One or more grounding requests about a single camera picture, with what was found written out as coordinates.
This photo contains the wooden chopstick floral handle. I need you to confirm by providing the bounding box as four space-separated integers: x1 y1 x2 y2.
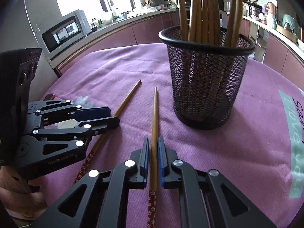
73 80 142 185

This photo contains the wooden chopstick red handle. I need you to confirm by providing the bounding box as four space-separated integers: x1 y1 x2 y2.
147 87 159 227

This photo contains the left hand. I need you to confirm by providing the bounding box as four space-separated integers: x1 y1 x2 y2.
1 166 47 220

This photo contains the pink floral tablecloth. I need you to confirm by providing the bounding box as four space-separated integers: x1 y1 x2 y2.
48 43 303 227

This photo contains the white microwave oven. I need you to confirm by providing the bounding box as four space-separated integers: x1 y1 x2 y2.
36 9 92 60

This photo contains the black mesh utensil cup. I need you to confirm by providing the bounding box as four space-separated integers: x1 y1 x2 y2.
159 26 255 130

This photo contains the wooden chopstick in cup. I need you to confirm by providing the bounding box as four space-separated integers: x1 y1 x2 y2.
178 0 188 41
188 0 201 43

